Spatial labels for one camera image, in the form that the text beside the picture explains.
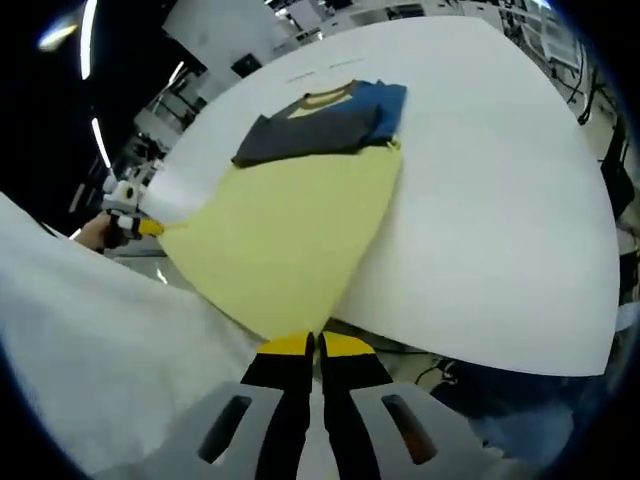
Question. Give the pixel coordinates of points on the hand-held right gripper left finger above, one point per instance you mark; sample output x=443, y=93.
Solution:
x=280, y=400

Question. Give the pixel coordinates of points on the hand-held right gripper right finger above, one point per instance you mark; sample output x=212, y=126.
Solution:
x=360, y=400

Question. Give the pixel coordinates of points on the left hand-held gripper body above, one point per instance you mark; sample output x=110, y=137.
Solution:
x=125, y=200

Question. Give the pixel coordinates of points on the yellow garment with coloured sleeves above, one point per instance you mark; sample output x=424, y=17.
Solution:
x=280, y=225

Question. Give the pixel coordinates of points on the person's left hand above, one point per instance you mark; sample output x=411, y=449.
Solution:
x=97, y=235

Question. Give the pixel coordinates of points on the short ceiling light strip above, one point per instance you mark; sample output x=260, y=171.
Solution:
x=102, y=142
x=176, y=75

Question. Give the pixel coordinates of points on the office workstation row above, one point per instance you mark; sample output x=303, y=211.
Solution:
x=150, y=140

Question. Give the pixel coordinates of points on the person's white shirt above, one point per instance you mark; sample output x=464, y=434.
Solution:
x=90, y=340

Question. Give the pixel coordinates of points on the straight ceiling light strip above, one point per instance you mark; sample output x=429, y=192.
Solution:
x=89, y=40

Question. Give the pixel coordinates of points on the yellowish ceiling lamp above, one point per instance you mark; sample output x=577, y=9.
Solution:
x=59, y=37

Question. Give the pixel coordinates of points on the white pillar with black panel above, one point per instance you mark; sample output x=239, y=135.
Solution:
x=215, y=30

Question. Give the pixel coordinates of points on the black office chair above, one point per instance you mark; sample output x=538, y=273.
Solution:
x=619, y=175

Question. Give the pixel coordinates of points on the black floor stand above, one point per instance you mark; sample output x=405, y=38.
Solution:
x=585, y=100

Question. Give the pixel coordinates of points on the white metal rack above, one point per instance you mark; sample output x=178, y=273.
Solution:
x=550, y=37

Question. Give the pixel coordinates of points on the black wall panel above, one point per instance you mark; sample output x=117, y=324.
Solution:
x=246, y=64

